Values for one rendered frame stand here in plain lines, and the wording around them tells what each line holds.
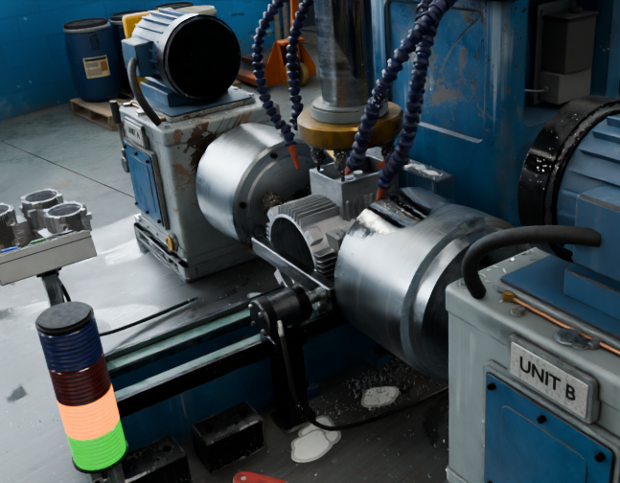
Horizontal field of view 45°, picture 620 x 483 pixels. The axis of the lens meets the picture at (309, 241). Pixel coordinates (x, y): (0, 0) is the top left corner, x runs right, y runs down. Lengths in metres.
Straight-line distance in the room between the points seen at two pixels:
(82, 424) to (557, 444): 0.50
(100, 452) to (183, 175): 0.88
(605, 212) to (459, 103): 0.66
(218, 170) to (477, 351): 0.74
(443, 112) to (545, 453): 0.72
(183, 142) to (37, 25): 5.42
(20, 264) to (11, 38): 5.60
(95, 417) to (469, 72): 0.83
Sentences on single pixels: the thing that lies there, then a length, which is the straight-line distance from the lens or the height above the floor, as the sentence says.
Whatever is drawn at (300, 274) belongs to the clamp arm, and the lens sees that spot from 1.24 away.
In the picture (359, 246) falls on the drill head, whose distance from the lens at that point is 1.11.
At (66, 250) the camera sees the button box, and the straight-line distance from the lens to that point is 1.40.
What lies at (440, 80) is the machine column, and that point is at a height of 1.26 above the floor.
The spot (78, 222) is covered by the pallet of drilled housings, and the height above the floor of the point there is 0.30.
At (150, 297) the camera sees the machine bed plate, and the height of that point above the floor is 0.80.
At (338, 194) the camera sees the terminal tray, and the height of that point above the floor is 1.13.
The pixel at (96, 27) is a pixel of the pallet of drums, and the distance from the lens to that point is 6.34.
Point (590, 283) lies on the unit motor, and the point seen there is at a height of 1.20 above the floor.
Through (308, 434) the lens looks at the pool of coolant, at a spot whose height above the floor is 0.80.
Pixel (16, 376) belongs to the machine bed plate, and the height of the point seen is 0.80.
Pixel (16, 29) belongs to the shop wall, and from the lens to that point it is 6.94.
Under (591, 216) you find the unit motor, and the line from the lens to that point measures 0.75.
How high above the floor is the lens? 1.60
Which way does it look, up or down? 26 degrees down
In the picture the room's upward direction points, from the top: 6 degrees counter-clockwise
